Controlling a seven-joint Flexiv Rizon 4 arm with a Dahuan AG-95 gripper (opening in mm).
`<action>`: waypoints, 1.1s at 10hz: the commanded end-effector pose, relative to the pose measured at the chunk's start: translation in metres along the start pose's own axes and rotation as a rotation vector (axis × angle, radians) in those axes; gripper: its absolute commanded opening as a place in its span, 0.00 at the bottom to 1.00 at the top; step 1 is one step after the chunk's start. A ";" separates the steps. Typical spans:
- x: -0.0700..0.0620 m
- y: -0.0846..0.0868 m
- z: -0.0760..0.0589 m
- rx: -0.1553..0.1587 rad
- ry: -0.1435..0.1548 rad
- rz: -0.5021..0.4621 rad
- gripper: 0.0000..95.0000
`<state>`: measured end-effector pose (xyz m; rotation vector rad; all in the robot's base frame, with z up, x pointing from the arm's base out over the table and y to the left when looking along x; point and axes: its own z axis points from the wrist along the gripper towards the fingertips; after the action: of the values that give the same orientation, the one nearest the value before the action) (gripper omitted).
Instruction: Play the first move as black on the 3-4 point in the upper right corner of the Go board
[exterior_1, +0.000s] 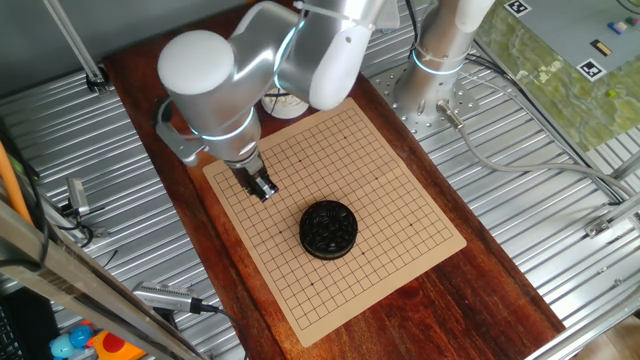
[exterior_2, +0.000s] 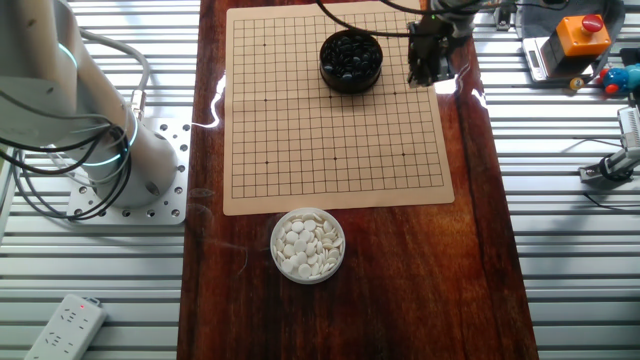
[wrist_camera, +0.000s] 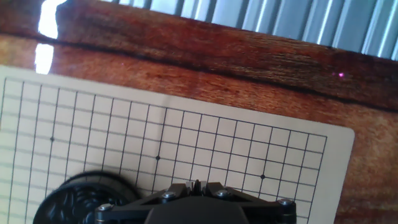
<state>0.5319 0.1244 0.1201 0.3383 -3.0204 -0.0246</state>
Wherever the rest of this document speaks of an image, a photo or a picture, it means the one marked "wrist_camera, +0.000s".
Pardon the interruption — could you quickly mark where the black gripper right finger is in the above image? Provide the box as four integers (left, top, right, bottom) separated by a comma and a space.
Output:
199, 181, 297, 224

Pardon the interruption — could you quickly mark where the black bowl of black stones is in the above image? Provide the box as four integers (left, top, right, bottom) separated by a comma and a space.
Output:
32, 170, 141, 224

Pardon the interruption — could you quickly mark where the beige go board mat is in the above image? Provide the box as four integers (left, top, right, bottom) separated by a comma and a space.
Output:
0, 64, 356, 224

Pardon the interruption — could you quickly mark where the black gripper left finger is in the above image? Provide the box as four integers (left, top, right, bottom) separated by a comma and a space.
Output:
95, 181, 195, 224

